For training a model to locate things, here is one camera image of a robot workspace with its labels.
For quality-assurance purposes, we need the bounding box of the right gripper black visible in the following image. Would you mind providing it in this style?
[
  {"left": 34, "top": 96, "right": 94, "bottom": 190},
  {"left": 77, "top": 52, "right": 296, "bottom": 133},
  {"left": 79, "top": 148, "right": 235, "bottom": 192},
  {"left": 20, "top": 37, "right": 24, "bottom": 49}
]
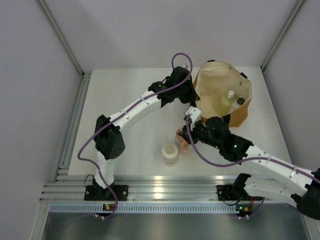
[{"left": 178, "top": 119, "right": 222, "bottom": 150}]

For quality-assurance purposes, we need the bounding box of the green bottle white cap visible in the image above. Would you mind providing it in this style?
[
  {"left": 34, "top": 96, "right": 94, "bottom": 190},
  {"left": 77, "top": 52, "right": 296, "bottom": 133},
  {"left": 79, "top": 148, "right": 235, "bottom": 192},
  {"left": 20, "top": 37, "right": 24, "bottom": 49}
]
[{"left": 219, "top": 90, "right": 237, "bottom": 116}]

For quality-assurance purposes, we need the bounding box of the orange bottle pink cap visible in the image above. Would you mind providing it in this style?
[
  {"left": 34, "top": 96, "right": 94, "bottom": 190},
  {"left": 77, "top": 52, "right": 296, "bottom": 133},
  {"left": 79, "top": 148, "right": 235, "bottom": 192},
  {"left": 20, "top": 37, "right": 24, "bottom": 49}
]
[{"left": 175, "top": 127, "right": 189, "bottom": 153}]

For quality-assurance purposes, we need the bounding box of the tan canvas bag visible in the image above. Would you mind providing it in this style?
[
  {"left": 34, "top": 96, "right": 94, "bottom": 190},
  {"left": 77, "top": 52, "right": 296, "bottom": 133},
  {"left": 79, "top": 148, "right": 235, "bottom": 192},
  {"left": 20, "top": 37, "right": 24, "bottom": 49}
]
[{"left": 193, "top": 60, "right": 252, "bottom": 128}]

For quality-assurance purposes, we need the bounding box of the cream jar bottle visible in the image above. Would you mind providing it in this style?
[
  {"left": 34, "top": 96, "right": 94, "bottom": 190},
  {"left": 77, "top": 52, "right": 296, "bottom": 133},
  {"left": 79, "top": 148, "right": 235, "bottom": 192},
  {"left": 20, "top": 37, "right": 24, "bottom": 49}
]
[{"left": 162, "top": 143, "right": 179, "bottom": 166}]

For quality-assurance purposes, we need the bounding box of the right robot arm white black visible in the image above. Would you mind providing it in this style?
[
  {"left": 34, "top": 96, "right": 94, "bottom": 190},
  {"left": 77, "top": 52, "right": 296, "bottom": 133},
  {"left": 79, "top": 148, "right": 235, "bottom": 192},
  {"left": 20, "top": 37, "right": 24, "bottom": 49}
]
[{"left": 180, "top": 106, "right": 320, "bottom": 220}]

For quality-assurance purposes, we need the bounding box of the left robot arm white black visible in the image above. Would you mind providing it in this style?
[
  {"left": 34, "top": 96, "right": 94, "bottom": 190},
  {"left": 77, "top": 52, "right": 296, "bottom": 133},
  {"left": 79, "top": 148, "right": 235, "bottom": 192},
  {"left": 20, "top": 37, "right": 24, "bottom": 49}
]
[{"left": 84, "top": 66, "right": 199, "bottom": 201}]

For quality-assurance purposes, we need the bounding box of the small bottle black cap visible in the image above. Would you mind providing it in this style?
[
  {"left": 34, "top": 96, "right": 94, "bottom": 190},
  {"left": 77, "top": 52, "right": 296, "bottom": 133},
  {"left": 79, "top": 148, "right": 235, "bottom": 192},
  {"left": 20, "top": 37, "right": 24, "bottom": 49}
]
[{"left": 230, "top": 97, "right": 246, "bottom": 112}]

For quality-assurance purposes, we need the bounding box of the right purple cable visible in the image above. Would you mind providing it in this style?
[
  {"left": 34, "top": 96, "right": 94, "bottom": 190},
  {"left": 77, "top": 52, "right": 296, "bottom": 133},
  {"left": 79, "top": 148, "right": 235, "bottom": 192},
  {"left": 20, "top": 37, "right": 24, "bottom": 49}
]
[{"left": 185, "top": 113, "right": 320, "bottom": 220}]

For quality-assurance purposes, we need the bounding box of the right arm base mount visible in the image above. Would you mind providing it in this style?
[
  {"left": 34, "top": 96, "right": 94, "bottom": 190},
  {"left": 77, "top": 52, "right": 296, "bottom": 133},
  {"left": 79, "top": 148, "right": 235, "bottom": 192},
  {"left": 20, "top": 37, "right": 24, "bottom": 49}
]
[{"left": 216, "top": 184, "right": 239, "bottom": 202}]

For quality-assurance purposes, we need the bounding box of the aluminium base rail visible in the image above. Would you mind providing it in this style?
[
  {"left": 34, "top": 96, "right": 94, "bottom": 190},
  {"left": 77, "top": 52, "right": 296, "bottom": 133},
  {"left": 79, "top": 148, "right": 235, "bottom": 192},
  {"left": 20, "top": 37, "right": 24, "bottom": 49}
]
[{"left": 39, "top": 174, "right": 311, "bottom": 203}]

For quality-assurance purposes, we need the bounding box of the left aluminium frame post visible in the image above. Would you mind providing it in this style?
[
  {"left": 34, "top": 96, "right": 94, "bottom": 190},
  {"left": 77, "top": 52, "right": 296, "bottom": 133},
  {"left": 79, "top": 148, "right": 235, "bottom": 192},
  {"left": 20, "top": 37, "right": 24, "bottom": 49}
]
[{"left": 37, "top": 0, "right": 85, "bottom": 76}]

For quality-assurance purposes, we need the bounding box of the aluminium frame post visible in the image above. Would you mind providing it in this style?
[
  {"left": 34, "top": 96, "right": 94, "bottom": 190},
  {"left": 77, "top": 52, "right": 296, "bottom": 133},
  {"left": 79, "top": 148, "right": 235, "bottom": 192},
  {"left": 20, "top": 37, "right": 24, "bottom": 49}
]
[
  {"left": 260, "top": 0, "right": 307, "bottom": 72},
  {"left": 37, "top": 0, "right": 85, "bottom": 76}
]

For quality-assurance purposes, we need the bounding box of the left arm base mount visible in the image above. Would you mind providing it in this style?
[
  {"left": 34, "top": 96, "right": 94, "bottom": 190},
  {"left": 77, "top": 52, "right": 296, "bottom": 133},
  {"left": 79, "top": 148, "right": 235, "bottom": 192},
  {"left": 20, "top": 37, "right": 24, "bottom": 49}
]
[{"left": 84, "top": 184, "right": 129, "bottom": 202}]

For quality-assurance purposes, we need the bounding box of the right aluminium frame post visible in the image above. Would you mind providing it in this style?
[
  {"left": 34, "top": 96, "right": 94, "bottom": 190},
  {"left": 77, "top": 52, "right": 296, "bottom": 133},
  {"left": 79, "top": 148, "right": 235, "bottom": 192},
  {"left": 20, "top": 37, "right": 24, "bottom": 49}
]
[{"left": 260, "top": 0, "right": 307, "bottom": 72}]

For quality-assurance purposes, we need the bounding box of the grey slotted cable duct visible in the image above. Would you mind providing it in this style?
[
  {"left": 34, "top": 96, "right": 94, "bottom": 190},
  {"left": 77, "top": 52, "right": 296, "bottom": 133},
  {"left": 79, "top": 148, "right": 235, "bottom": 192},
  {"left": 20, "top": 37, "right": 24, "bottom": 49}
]
[{"left": 49, "top": 203, "right": 249, "bottom": 214}]

